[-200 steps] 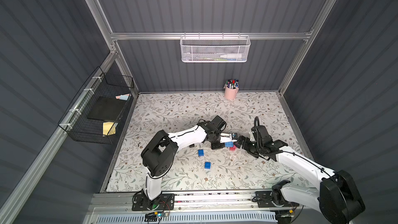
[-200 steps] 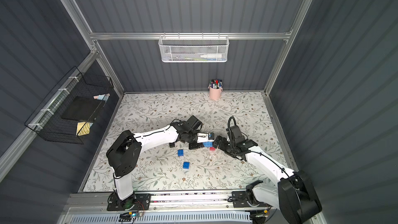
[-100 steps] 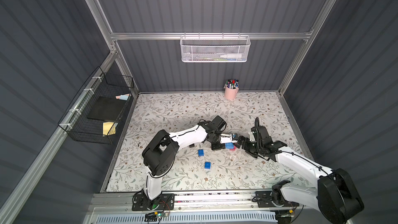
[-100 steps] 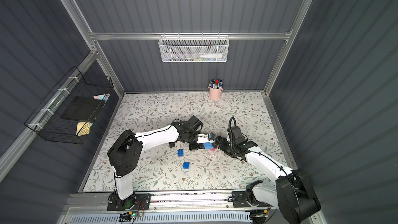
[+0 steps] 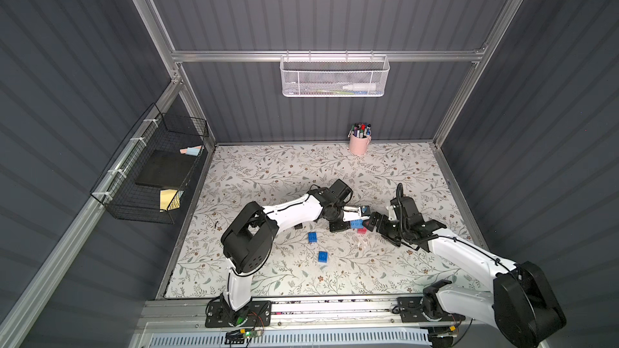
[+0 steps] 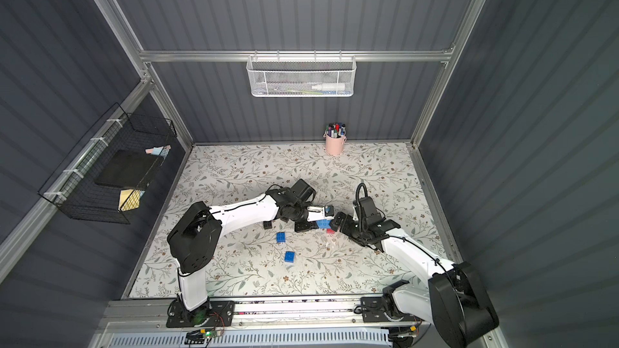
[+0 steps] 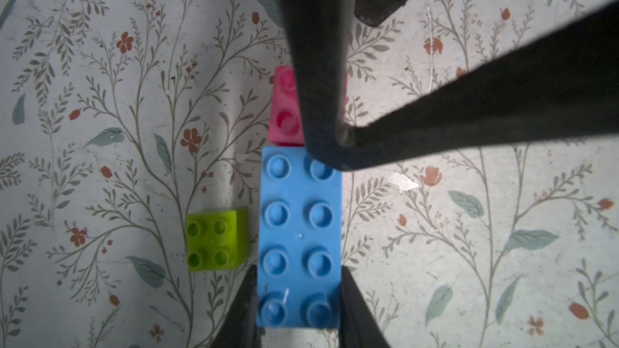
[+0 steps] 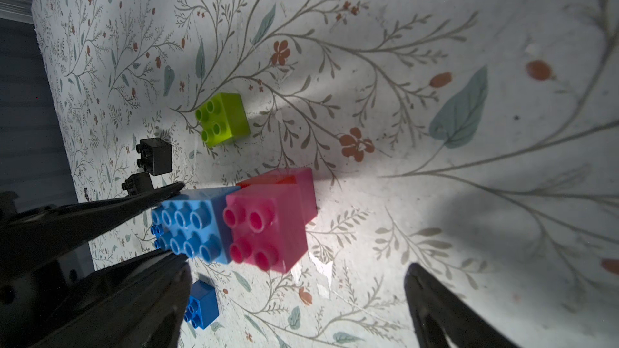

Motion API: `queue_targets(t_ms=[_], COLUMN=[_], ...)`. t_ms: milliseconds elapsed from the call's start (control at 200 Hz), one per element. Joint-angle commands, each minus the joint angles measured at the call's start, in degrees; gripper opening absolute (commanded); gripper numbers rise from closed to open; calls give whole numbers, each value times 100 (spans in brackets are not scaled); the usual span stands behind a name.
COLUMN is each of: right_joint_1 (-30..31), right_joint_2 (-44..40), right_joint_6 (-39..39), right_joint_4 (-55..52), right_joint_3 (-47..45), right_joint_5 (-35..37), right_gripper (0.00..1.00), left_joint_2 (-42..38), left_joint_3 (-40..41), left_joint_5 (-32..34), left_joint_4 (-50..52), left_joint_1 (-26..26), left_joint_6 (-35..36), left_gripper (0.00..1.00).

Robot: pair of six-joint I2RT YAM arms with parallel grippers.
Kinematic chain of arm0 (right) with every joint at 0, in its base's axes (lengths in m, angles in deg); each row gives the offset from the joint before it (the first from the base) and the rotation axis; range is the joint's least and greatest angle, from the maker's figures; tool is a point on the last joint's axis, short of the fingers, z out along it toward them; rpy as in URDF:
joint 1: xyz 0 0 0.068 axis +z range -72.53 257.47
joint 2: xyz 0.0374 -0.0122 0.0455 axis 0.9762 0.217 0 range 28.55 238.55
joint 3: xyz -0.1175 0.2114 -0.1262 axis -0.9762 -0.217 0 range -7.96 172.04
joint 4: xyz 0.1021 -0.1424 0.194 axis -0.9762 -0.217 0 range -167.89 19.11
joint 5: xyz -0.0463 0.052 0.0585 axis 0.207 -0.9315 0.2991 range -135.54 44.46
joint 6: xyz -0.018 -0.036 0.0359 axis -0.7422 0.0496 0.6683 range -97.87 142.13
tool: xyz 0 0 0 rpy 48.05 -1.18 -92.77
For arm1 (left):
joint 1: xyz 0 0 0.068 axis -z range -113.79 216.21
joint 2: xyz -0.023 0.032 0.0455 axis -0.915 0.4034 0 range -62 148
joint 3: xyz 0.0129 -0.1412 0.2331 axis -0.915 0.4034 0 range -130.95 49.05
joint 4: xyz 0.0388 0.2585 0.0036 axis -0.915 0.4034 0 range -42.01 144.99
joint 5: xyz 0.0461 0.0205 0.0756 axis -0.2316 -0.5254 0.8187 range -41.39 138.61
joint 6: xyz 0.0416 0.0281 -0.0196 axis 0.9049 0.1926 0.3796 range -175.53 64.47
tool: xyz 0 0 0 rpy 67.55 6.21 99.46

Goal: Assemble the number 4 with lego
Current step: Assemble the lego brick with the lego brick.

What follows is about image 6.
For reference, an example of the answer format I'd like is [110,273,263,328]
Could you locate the light blue long lego brick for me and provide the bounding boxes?
[316,219,330,230]

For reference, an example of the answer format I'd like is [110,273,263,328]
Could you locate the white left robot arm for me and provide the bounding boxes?
[167,190,335,311]

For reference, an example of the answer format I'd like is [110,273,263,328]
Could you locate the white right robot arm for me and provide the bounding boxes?
[330,212,500,347]

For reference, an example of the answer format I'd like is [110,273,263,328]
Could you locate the blue lego brick lower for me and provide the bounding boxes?
[284,251,295,264]

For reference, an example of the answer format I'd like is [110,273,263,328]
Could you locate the pink metal pen bucket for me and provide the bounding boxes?
[325,135,347,156]

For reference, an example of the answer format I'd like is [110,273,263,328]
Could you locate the markers in bucket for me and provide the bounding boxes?
[324,123,347,139]

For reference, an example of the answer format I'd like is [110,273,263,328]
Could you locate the white bottle in basket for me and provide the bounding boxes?
[311,83,346,93]

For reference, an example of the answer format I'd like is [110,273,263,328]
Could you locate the pastel sticky notes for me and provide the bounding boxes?
[145,145,171,157]

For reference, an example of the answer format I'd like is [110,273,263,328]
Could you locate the yellow sticky note pad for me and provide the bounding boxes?
[119,189,145,212]

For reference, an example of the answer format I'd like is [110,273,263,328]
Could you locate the black notebook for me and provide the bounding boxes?
[94,150,164,190]

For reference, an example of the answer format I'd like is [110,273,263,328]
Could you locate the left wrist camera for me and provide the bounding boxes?
[290,179,316,203]

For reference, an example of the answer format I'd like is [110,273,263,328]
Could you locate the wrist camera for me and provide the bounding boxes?
[353,183,385,231]
[290,179,316,203]

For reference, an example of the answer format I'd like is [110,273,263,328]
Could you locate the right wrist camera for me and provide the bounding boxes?
[353,183,385,231]

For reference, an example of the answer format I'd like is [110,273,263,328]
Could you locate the white wire wall basket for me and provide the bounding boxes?
[246,56,357,98]

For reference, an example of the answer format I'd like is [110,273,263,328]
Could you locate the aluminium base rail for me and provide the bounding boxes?
[101,292,489,330]

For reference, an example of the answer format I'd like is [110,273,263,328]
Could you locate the black wire side basket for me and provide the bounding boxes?
[39,107,177,224]

